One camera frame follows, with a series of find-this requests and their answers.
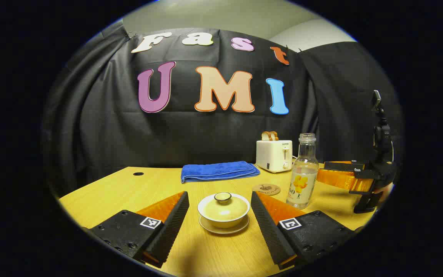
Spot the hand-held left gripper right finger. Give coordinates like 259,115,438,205
251,191,356,270

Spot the black backdrop cloth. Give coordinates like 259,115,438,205
43,19,403,197

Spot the folded blue towel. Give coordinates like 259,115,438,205
181,161,261,184

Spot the cream toaster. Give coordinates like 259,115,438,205
256,140,293,173

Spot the cream ceramic teacup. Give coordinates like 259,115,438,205
198,210,250,229

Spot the cream teacup lid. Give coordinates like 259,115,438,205
198,192,250,223

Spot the cream ceramic saucer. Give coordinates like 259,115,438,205
199,215,250,235

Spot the clear glass water bottle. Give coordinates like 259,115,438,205
286,133,319,210

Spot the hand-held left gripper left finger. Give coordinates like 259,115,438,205
90,191,190,269

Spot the round wooden coaster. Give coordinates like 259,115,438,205
252,184,281,196

